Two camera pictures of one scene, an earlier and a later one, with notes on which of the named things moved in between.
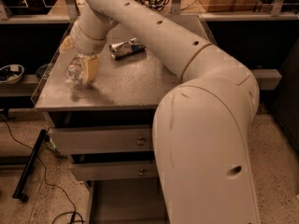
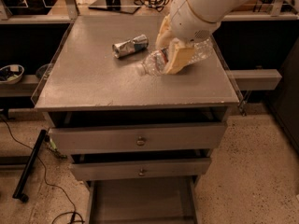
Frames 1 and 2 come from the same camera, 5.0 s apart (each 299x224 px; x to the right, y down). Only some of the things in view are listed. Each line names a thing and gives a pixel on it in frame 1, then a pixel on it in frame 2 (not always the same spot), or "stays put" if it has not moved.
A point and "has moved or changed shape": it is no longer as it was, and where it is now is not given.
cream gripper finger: x=66 y=45 -> x=164 y=35
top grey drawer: x=74 y=140 stays put
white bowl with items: x=11 y=74 stays put
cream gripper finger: x=91 y=68 -> x=179 y=55
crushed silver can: x=125 y=48 stays put
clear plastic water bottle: x=75 y=71 has moved or changed shape
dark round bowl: x=40 y=72 stays put
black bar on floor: x=28 y=167 stays put
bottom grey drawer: x=127 y=201 stays put
